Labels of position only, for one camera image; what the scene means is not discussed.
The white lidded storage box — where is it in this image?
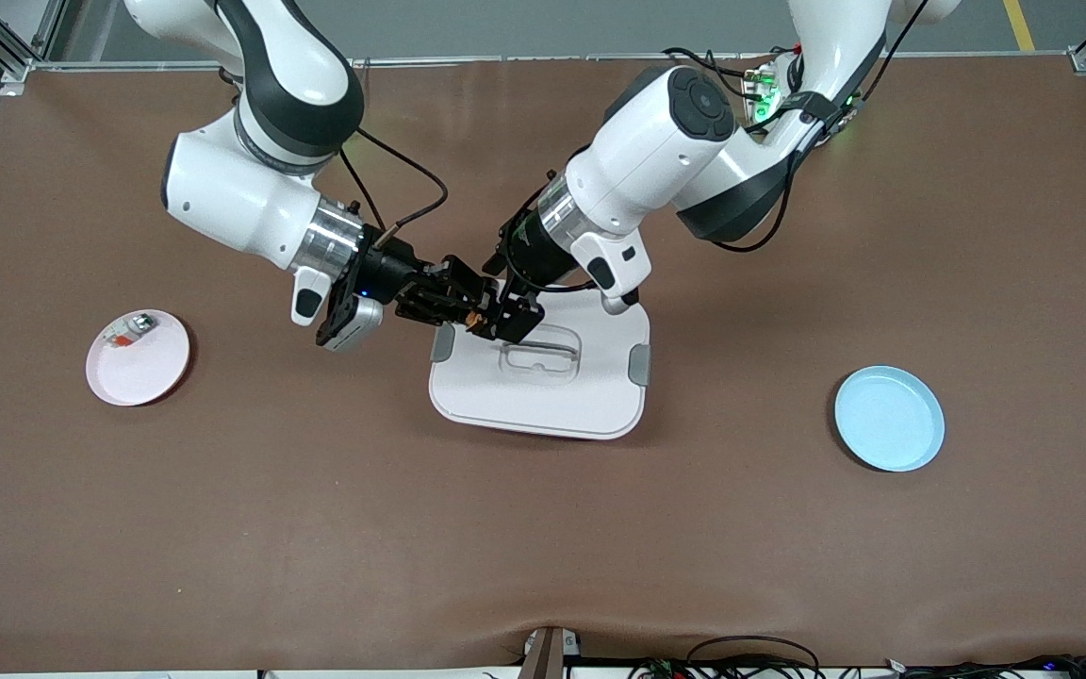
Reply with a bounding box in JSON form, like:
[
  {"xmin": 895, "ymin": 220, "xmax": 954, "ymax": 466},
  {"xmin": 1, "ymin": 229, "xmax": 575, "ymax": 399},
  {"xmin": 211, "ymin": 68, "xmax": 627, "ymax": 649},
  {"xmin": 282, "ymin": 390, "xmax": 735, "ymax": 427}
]
[{"xmin": 428, "ymin": 277, "xmax": 651, "ymax": 441}]

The brown table mat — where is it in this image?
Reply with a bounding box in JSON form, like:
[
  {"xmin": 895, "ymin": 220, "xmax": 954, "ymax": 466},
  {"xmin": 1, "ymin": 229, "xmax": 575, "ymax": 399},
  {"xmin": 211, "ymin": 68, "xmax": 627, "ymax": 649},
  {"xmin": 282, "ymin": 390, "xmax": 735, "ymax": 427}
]
[{"xmin": 0, "ymin": 55, "xmax": 1086, "ymax": 672}]

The white orange circuit breaker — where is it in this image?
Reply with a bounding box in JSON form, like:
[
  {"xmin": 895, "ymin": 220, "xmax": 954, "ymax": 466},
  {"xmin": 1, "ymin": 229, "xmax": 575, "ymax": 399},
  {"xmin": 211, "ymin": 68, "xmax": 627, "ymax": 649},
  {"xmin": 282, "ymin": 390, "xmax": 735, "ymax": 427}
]
[{"xmin": 98, "ymin": 314, "xmax": 159, "ymax": 352}]

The pink round plate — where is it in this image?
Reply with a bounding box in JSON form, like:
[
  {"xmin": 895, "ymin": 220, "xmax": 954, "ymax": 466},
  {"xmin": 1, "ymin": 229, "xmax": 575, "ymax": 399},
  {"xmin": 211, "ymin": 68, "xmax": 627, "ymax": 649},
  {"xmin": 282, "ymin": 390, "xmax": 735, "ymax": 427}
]
[{"xmin": 86, "ymin": 309, "xmax": 191, "ymax": 407}]

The grey metal table clamp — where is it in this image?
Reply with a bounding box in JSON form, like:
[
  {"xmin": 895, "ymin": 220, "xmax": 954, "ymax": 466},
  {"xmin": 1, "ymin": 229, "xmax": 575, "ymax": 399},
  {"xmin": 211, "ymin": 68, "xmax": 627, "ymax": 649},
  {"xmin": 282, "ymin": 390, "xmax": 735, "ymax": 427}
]
[{"xmin": 518, "ymin": 625, "xmax": 584, "ymax": 679}]

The light blue round plate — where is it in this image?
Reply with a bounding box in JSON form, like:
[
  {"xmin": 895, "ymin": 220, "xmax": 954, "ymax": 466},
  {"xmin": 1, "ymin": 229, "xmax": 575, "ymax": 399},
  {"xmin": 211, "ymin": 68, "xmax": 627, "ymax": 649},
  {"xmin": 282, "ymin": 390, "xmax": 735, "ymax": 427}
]
[{"xmin": 834, "ymin": 365, "xmax": 946, "ymax": 472}]

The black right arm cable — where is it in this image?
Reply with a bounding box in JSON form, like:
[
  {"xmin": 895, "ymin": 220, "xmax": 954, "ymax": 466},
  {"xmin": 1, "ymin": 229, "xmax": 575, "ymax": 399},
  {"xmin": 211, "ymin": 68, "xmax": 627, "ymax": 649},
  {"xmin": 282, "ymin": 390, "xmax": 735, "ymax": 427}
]
[{"xmin": 336, "ymin": 127, "xmax": 452, "ymax": 248}]

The black looped cable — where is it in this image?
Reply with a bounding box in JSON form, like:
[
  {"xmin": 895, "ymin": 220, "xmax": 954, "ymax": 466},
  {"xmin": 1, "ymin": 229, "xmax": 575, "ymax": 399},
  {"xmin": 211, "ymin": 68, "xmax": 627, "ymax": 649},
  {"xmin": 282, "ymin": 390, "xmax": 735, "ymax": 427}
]
[{"xmin": 684, "ymin": 637, "xmax": 822, "ymax": 679}]

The black cable bundle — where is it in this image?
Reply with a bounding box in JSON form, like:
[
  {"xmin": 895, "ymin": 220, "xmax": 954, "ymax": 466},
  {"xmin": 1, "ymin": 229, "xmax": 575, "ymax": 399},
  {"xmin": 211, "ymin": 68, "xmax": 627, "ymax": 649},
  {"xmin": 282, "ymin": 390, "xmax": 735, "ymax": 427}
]
[{"xmin": 882, "ymin": 654, "xmax": 1086, "ymax": 679}]

